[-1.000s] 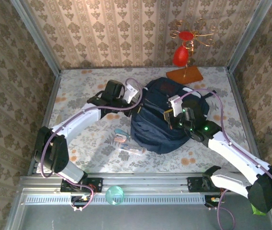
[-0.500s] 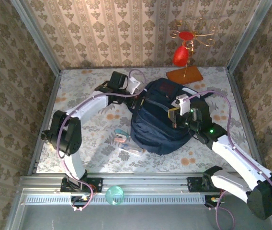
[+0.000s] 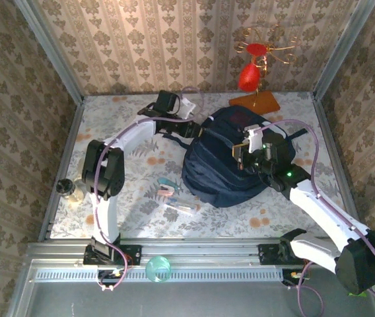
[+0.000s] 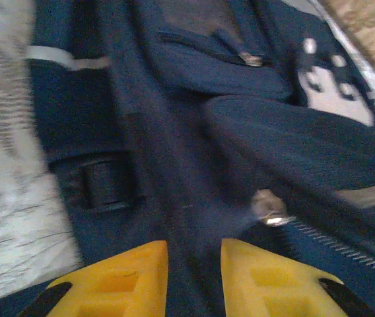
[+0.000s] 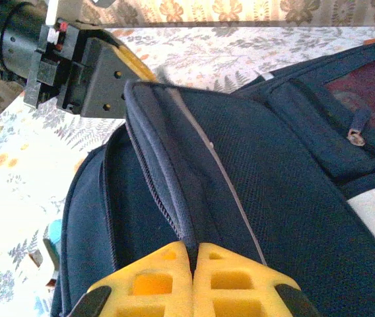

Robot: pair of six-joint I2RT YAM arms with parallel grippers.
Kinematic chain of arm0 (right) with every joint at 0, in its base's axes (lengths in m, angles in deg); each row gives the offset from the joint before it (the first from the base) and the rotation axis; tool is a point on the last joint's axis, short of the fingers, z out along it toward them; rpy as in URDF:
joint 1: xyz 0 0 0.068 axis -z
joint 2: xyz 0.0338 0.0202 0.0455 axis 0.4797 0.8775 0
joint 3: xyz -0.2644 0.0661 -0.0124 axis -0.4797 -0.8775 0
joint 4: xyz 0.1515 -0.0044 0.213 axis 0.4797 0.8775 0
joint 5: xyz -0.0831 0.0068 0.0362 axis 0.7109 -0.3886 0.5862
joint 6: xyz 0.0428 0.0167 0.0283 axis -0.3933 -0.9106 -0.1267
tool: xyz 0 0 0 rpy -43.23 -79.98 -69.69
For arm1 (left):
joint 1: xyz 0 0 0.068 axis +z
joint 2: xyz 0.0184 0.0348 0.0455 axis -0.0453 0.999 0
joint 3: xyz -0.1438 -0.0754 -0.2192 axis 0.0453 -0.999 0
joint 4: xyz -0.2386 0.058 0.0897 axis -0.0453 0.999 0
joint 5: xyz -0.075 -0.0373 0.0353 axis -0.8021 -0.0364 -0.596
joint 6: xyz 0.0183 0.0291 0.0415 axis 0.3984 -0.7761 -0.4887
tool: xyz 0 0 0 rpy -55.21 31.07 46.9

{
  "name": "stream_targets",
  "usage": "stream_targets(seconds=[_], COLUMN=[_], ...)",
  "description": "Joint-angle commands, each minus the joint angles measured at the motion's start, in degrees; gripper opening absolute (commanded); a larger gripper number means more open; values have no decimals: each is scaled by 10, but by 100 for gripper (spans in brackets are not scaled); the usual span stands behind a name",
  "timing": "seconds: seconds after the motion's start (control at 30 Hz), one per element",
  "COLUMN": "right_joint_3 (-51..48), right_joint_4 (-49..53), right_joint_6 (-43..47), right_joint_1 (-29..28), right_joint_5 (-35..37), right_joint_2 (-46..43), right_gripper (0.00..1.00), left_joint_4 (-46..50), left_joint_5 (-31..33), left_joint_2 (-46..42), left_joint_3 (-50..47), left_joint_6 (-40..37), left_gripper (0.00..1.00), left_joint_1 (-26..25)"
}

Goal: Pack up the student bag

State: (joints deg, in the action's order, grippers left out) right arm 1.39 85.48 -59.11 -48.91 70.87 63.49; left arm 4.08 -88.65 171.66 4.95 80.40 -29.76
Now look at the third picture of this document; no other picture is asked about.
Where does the red bell ornament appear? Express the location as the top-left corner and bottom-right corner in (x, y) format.
(238, 62), (261, 92)

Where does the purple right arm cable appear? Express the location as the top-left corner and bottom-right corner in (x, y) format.
(258, 118), (375, 316)

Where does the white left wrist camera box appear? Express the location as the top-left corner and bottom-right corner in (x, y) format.
(178, 97), (197, 119)

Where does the clear pen pack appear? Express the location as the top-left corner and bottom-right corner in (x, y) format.
(163, 197), (198, 216)

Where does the red round ornament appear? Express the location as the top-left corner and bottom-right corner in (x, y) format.
(246, 42), (268, 57)

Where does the slotted grey cable duct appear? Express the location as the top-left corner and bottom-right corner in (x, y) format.
(30, 266), (284, 283)

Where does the navy blue backpack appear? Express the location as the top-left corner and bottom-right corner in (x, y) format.
(162, 107), (309, 209)

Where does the clear glass jar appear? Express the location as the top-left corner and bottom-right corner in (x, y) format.
(70, 180), (88, 203)

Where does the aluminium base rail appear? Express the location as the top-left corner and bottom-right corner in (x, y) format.
(25, 238), (340, 265)

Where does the red and gold ornament stand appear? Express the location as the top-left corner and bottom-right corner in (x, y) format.
(228, 24), (300, 122)

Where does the aluminium frame post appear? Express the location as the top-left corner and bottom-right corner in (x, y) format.
(14, 0), (85, 106)
(312, 0), (375, 100)

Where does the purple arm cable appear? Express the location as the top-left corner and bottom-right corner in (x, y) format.
(258, 118), (375, 316)
(93, 86), (207, 292)

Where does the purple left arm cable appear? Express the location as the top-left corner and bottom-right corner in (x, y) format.
(93, 86), (207, 292)

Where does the teal translucent tape roll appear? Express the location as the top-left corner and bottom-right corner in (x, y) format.
(145, 256), (172, 283)

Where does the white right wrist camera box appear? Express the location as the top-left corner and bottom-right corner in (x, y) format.
(244, 125), (265, 155)

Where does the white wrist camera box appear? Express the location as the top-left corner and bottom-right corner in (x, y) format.
(178, 97), (197, 119)
(244, 125), (265, 155)

